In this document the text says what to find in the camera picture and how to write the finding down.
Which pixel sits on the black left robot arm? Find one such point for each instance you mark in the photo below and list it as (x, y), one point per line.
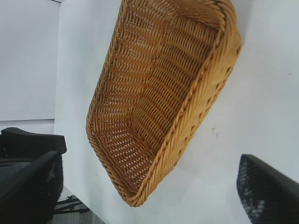
(35, 142)

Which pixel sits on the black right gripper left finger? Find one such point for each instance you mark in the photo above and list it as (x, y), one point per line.
(28, 193)

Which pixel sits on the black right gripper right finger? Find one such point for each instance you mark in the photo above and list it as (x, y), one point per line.
(268, 193)

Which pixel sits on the black floor stand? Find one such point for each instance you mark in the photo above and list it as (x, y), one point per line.
(70, 205)

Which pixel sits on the woven wicker basket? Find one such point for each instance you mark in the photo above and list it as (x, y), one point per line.
(151, 93)

